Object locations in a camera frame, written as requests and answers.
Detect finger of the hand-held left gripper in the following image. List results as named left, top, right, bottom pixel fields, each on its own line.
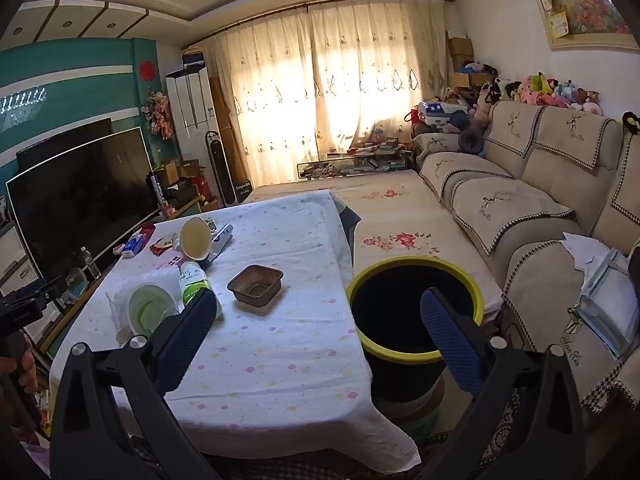
left=20, top=276, right=68, bottom=307

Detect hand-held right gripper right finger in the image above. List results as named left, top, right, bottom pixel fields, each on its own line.
left=420, top=287, right=586, bottom=480

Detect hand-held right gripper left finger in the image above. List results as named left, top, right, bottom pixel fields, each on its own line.
left=50, top=287, right=223, bottom=480

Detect clear plastic cup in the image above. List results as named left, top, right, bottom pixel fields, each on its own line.
left=127, top=282, right=181, bottom=337

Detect plastic bottle with green label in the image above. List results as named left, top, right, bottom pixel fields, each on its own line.
left=179, top=260, right=223, bottom=318

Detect white napkin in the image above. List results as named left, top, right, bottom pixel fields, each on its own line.
left=106, top=267, right=183, bottom=343

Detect brown plastic tray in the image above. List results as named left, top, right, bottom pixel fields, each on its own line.
left=227, top=264, right=284, bottom=308

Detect black bin with yellow rim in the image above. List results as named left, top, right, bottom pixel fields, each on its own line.
left=346, top=257, right=485, bottom=403

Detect beige paper cup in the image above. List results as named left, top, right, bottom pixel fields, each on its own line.
left=170, top=216, right=213, bottom=261

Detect person's left hand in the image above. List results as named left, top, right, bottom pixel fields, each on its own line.
left=0, top=342, right=40, bottom=413

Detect green plastic container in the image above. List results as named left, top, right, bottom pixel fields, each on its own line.
left=65, top=267, right=92, bottom=302

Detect clear water bottle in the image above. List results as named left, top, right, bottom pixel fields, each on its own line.
left=80, top=246, right=101, bottom=281

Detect large flat television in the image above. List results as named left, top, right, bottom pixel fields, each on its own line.
left=5, top=127, right=162, bottom=281

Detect white dotted tablecloth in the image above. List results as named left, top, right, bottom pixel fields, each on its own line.
left=49, top=190, right=421, bottom=467

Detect floral printed mattress sheet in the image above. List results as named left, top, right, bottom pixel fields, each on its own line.
left=242, top=170, right=503, bottom=321

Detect black screen behind television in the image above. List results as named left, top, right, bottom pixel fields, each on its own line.
left=16, top=117, right=113, bottom=173

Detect dark grey chair back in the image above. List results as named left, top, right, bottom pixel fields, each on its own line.
left=332, top=194, right=362, bottom=271

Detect white papers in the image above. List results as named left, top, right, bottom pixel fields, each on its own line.
left=560, top=232, right=613, bottom=273

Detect light blue plastic bag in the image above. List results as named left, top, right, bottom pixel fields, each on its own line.
left=575, top=247, right=640, bottom=361

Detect pile of boxes by television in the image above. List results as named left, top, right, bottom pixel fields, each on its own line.
left=147, top=159, right=221, bottom=218

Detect black tower fan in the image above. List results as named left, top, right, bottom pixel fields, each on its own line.
left=205, top=130, right=232, bottom=208

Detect beige sofa with covers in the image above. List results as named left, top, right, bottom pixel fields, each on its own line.
left=411, top=101, right=640, bottom=453

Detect grey round cushion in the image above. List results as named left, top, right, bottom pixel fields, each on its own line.
left=457, top=127, right=486, bottom=157

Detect glass table with books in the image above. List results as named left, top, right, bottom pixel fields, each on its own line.
left=296, top=147, right=416, bottom=181

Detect wooden board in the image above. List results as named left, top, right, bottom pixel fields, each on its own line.
left=210, top=77, right=253, bottom=196

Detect white standing air conditioner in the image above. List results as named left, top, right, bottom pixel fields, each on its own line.
left=165, top=66, right=221, bottom=206

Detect blue star printed bag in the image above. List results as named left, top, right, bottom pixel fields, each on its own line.
left=417, top=101, right=471, bottom=133

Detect row of plush toys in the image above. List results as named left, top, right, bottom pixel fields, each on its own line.
left=452, top=60, right=603, bottom=131

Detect cream embroidered curtains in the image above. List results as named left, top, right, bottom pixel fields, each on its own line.
left=185, top=0, right=451, bottom=188

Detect stack of cardboard boxes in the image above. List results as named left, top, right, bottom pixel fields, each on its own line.
left=446, top=35, right=493, bottom=92

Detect framed flower painting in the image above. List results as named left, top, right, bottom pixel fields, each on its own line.
left=522, top=0, right=633, bottom=52

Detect artificial flower wall decoration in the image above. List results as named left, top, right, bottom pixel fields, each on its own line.
left=142, top=89, right=174, bottom=140

